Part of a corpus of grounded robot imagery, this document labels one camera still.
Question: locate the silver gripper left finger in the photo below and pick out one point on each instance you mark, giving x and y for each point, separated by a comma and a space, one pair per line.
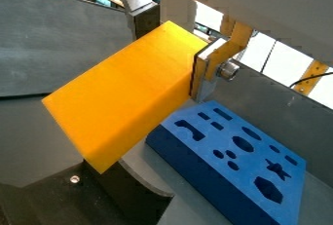
143, 16

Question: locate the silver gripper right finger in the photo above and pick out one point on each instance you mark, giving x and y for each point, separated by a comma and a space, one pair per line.
212, 62

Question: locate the blue foam shape board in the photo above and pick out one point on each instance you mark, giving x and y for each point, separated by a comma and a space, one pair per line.
244, 172

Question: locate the black curved fixture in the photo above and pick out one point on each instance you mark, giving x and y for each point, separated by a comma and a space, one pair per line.
80, 196

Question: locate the yellow perforated rail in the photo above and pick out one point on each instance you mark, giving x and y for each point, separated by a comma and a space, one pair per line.
315, 71

